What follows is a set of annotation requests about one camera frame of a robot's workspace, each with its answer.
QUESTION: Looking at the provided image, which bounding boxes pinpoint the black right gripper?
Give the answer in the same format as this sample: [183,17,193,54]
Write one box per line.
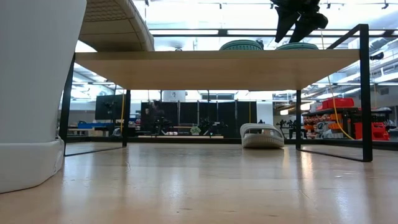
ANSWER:
[270,0,329,44]

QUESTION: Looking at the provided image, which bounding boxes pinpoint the green rubber slide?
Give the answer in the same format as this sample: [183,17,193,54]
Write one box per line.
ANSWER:
[219,39,264,52]
[275,42,320,51]

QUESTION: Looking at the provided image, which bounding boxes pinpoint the grey rubber slide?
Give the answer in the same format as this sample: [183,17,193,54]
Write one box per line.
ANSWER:
[78,0,155,53]
[239,123,285,149]

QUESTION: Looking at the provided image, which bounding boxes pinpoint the wooden shelf with black legs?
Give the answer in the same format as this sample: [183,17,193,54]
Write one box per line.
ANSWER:
[58,24,374,162]

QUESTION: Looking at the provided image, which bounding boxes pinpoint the black overhead rig beam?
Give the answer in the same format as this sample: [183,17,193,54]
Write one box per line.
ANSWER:
[149,29,398,38]

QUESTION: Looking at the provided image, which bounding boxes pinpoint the red storage bin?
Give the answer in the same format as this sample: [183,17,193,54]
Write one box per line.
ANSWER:
[317,98,355,110]

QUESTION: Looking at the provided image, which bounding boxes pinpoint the rack with orange bins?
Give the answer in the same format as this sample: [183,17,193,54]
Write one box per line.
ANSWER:
[303,107,393,141]

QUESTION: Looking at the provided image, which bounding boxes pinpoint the black partition panels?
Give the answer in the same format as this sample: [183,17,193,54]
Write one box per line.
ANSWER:
[140,100,258,139]

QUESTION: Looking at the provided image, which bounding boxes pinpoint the red storage crate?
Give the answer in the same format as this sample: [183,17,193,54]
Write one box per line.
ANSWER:
[354,121,391,141]

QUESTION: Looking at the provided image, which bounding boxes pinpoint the dark background monitor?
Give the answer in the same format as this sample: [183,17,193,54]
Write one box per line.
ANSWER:
[95,94,125,121]

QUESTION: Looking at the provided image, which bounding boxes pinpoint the blue background bench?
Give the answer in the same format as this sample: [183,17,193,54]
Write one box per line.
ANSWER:
[77,121,104,129]

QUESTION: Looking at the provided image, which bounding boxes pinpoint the yellow hanging cable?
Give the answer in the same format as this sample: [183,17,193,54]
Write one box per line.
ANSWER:
[326,74,355,141]

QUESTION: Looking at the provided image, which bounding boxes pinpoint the black aluminium table frame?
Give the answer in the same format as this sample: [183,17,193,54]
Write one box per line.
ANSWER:
[63,135,398,151]

